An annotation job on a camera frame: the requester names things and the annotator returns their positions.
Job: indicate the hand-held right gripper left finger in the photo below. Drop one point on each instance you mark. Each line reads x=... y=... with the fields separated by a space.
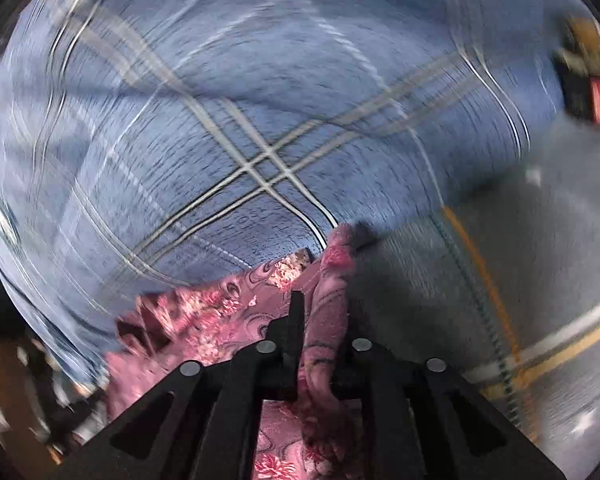
x=287 y=355

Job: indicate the maroon floral garment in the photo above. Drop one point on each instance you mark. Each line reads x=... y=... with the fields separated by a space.
x=220 y=310

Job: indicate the grey plaid bedsheet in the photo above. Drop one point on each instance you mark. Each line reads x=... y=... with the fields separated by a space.
x=530 y=260

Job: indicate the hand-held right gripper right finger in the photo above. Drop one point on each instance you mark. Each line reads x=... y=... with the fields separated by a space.
x=380 y=385

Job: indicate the blue plaid blanket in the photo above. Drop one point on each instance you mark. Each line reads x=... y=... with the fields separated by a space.
x=230 y=110

